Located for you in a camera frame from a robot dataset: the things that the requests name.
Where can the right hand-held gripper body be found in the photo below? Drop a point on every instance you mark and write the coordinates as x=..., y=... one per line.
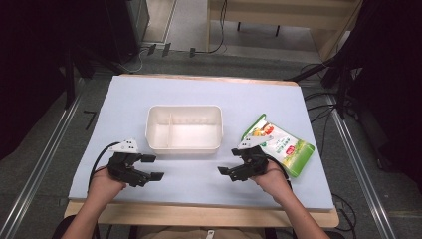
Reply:
x=253, y=164

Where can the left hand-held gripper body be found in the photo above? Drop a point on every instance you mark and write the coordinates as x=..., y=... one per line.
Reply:
x=123, y=167

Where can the green and white snack bag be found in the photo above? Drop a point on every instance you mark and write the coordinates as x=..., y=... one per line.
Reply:
x=292, y=151

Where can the white plastic container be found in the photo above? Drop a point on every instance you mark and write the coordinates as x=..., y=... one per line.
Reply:
x=184, y=131

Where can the person's right hand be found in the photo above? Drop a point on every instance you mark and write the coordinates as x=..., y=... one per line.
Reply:
x=274, y=179

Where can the person's left hand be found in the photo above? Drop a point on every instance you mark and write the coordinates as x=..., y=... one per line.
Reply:
x=103, y=186

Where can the light blue table mat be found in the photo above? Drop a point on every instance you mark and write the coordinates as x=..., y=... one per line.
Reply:
x=199, y=179

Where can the wooden table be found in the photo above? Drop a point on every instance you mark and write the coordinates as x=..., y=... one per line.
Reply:
x=199, y=215

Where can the black cabinet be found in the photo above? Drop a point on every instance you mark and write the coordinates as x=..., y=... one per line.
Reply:
x=119, y=26

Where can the light wooden bench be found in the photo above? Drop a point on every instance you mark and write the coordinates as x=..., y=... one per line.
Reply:
x=282, y=13

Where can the metal floor rail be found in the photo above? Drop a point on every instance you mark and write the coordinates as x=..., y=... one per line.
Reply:
x=361, y=166
x=40, y=166

